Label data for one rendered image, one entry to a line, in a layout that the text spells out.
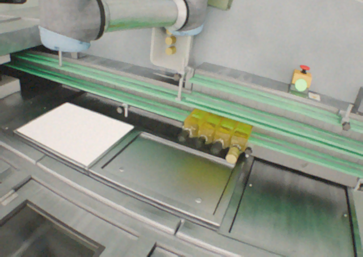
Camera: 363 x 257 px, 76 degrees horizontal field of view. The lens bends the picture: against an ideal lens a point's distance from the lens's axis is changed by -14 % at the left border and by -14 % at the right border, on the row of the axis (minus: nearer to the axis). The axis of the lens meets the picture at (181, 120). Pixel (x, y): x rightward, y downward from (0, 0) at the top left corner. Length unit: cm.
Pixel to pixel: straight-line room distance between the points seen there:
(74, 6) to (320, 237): 94
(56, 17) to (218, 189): 69
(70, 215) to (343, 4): 117
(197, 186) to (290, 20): 70
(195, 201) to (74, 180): 40
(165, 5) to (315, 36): 59
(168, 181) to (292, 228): 44
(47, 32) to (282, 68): 86
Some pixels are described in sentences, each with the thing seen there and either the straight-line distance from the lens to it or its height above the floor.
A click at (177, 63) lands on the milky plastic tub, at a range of 117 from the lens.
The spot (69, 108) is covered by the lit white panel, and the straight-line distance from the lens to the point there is 132.
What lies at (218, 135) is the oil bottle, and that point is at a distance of 88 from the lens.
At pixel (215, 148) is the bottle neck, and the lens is 87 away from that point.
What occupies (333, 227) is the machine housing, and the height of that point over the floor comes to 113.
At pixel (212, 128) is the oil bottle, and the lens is 91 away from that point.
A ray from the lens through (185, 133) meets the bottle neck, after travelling 87.
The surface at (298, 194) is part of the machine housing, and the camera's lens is 105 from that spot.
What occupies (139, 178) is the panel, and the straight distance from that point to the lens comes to 89.
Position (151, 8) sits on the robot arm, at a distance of 74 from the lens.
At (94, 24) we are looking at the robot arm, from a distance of 62.
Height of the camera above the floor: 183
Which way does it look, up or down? 55 degrees down
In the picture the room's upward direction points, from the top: 137 degrees counter-clockwise
